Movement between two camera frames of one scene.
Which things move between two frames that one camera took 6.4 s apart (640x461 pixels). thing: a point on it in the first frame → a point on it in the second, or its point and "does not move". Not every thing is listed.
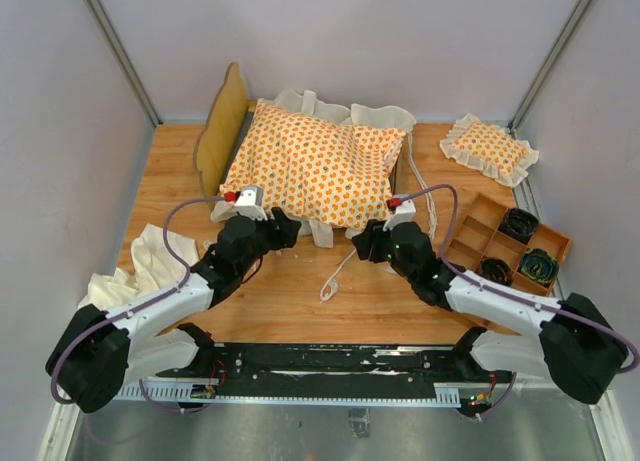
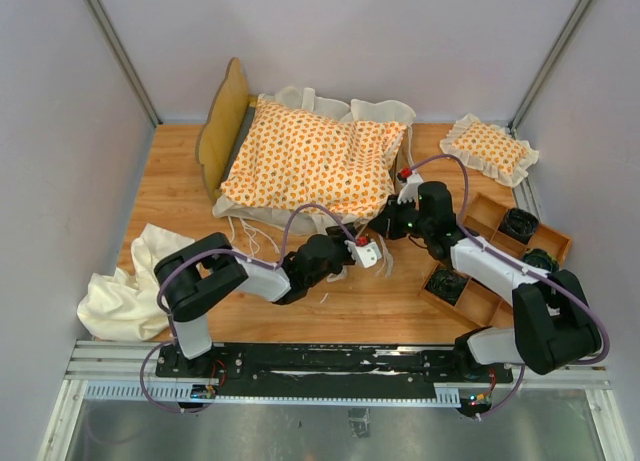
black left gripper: (286, 233) → (338, 234)
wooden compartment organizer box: (478, 238) does not move
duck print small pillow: (490, 148) does not move
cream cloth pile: (156, 269) does not move
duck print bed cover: (335, 177) does not move
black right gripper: (370, 239) → (386, 223)
